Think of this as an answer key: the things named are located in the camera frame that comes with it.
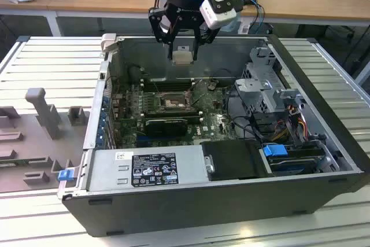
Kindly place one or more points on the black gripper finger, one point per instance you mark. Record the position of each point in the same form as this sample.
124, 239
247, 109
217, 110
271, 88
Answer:
156, 27
206, 37

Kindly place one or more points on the CPU socket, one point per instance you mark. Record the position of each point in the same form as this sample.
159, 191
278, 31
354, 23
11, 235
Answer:
170, 103

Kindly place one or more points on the beige case latch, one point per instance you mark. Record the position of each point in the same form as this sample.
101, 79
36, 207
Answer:
108, 41

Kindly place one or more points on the green motherboard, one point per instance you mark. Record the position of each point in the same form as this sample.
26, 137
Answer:
208, 108

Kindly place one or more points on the silver metal drive cage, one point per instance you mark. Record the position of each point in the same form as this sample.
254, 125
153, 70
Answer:
260, 93

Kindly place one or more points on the green RAM stick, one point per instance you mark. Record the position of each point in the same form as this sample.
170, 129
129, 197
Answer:
173, 117
17, 162

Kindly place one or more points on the black graphics card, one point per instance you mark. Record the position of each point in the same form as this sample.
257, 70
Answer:
164, 128

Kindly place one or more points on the black plastic shroud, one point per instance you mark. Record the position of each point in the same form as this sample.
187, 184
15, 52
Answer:
231, 160

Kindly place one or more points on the blue disk carrier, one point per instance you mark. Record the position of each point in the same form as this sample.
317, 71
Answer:
274, 151

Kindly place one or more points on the silver power supply unit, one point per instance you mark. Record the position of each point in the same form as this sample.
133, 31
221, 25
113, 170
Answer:
104, 171

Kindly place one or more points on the dark hard disk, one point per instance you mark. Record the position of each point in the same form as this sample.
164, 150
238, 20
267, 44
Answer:
292, 167

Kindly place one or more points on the blue plastic latch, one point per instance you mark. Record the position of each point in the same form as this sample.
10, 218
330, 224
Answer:
65, 175

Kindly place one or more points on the grey brown parts rack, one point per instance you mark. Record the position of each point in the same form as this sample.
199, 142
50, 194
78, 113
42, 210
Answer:
26, 148

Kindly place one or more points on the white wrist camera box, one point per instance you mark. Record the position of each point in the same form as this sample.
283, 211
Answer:
215, 17

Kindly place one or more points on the bright metal drive bracket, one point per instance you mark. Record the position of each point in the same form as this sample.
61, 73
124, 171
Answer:
251, 85

